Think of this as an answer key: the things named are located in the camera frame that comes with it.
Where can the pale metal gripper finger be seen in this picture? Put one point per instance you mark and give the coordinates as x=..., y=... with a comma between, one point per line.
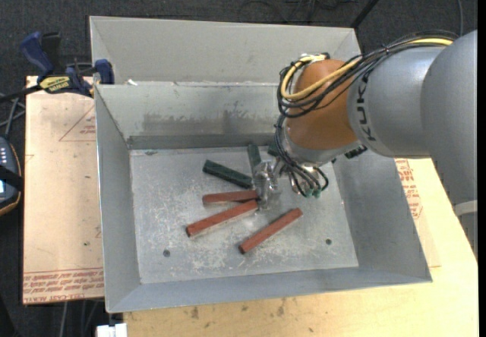
x=274, y=195
x=263, y=200

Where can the dark green flat block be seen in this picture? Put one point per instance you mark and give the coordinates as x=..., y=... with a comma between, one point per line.
x=224, y=173
x=273, y=150
x=253, y=156

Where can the red-brown flat block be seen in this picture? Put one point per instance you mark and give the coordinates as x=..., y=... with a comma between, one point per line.
x=271, y=230
x=228, y=197
x=220, y=218

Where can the grey metal bin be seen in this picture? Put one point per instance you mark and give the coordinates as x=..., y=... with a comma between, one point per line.
x=212, y=252

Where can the brown cardboard board, red print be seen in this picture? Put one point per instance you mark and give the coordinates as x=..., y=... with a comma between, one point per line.
x=57, y=195

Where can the black cylinder on white bracket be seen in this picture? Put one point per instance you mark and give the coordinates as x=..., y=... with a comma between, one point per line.
x=355, y=152

